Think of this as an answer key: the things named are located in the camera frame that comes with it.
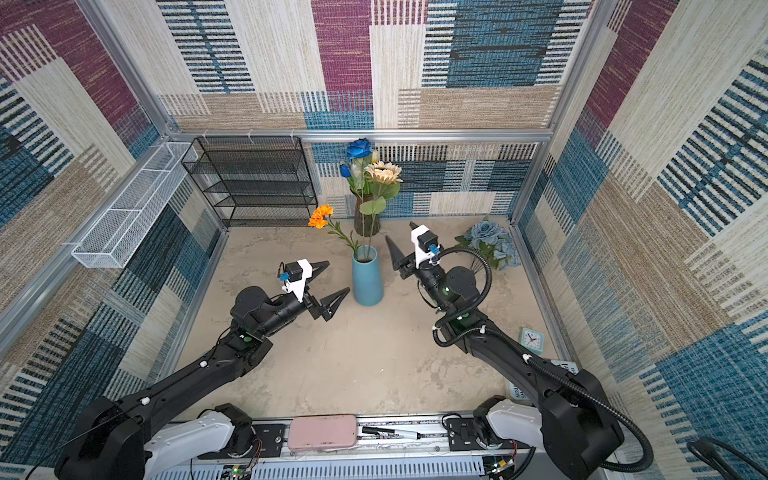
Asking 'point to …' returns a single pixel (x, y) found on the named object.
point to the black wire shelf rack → (255, 181)
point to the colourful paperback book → (516, 392)
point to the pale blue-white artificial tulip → (357, 168)
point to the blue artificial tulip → (345, 171)
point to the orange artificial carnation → (321, 217)
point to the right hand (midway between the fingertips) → (396, 234)
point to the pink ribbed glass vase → (366, 225)
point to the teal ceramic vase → (368, 287)
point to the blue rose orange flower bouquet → (493, 241)
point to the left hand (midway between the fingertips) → (335, 272)
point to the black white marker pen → (398, 433)
